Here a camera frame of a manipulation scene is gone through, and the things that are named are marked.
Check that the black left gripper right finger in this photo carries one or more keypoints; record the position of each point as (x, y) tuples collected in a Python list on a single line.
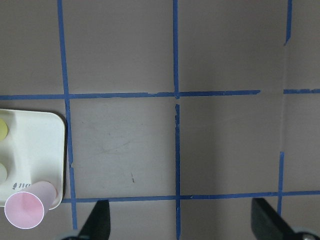
[(266, 224)]

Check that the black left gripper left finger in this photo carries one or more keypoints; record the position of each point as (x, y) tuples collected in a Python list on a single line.
[(98, 224)]

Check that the cream white plastic cup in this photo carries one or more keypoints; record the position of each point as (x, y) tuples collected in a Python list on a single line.
[(3, 173)]

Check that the pink plastic cup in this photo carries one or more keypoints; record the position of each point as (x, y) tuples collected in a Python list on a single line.
[(27, 208)]

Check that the cream plastic tray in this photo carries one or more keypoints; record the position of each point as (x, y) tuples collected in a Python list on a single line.
[(32, 151)]

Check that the yellow plastic cup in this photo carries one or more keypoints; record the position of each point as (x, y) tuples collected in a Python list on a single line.
[(3, 129)]

